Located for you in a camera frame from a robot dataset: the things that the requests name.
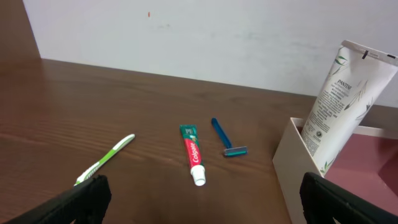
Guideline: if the white Pantene tube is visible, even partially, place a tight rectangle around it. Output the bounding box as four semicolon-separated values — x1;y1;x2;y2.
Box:
301;40;397;175

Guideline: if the green white toothbrush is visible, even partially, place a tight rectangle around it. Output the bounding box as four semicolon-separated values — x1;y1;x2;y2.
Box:
74;134;136;186

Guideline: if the blue disposable razor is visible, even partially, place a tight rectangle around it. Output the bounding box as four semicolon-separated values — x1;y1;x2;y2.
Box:
211;118;248;157

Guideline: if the Colgate toothpaste tube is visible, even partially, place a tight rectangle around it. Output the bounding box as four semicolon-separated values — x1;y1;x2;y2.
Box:
180;124;206;187

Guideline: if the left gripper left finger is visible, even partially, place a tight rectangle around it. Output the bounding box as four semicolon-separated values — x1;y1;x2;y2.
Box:
7;175;112;224

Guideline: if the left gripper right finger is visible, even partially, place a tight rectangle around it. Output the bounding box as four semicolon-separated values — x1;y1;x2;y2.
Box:
300;172;397;224

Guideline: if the white box pink interior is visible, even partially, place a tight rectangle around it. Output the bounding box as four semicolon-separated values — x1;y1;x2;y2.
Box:
272;118;397;223

